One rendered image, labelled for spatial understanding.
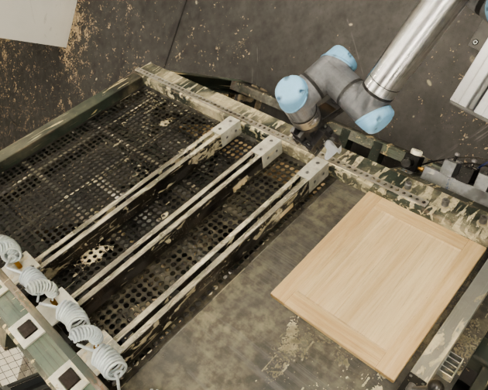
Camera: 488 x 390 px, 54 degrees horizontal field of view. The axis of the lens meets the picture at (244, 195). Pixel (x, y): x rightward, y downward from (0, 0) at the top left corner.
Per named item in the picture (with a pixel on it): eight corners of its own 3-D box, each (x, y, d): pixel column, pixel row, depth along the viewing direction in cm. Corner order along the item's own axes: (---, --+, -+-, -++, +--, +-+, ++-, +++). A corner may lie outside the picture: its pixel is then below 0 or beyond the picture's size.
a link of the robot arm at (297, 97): (314, 84, 104) (285, 111, 105) (326, 107, 114) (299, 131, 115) (293, 64, 108) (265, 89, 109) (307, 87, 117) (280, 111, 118)
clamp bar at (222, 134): (245, 134, 211) (238, 88, 194) (3, 320, 157) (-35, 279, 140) (228, 126, 217) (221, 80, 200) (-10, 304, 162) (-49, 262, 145)
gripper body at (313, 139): (296, 144, 132) (283, 126, 122) (316, 120, 132) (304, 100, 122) (317, 159, 129) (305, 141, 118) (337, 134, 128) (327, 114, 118)
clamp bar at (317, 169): (332, 176, 186) (334, 128, 169) (80, 417, 132) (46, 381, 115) (312, 166, 192) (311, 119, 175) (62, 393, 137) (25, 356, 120)
